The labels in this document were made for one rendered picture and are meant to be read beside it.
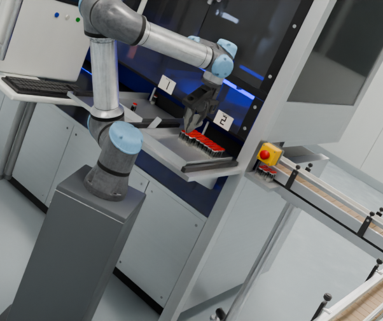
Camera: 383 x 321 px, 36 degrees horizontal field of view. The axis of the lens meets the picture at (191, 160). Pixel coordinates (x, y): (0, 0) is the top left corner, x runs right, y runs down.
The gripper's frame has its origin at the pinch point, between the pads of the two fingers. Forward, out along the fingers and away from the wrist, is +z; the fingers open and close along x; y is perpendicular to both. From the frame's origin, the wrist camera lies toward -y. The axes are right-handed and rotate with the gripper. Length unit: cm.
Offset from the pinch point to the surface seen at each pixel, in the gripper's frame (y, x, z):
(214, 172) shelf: 16.4, -10.0, 14.1
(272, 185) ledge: 43, -24, 14
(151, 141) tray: 0.5, 12.9, 12.1
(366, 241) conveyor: 49, -68, 14
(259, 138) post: 37.8, -11.5, -1.6
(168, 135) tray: 21.7, 19.7, 13.9
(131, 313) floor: 31, 5, 102
